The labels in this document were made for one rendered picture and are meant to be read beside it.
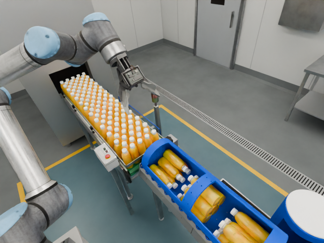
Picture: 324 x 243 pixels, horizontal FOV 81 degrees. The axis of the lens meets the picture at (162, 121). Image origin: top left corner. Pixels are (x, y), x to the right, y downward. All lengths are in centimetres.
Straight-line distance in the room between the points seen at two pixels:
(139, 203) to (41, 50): 209
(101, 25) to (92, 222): 219
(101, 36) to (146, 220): 203
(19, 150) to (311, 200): 163
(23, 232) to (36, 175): 25
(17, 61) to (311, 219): 157
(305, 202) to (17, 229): 148
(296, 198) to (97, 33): 139
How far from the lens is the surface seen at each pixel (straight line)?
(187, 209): 119
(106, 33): 76
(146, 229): 238
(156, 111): 189
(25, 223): 105
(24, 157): 113
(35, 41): 72
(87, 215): 263
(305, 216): 146
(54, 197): 113
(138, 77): 70
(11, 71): 83
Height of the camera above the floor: 223
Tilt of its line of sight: 42 degrees down
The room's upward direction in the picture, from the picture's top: 7 degrees counter-clockwise
